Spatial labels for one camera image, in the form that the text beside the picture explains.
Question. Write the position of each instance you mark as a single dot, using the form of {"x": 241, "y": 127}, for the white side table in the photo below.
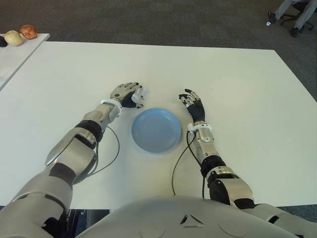
{"x": 17, "y": 57}

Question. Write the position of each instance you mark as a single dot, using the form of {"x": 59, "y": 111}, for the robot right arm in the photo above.
{"x": 230, "y": 181}

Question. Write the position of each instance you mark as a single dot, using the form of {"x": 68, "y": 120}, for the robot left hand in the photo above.
{"x": 122, "y": 93}

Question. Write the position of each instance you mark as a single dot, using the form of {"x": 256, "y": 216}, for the small black object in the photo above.
{"x": 2, "y": 41}

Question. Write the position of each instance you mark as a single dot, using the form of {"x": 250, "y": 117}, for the seated person in grey trousers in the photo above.
{"x": 303, "y": 15}

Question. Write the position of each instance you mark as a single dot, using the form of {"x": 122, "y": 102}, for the blue plate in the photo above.
{"x": 157, "y": 130}

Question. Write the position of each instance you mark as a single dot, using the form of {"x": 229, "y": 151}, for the grey robot torso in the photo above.
{"x": 178, "y": 218}

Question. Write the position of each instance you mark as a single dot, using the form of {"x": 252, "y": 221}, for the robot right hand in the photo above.
{"x": 197, "y": 110}

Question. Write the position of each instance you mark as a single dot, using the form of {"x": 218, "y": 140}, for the pale yellow fruit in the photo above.
{"x": 13, "y": 38}

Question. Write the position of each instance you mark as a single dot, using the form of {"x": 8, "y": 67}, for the black office chair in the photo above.
{"x": 287, "y": 17}

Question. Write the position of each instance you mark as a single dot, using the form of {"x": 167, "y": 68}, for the white charger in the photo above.
{"x": 143, "y": 93}

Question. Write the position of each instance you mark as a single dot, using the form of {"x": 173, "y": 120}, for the red-brown fruit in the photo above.
{"x": 28, "y": 31}

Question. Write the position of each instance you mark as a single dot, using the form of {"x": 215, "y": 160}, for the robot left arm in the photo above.
{"x": 67, "y": 158}

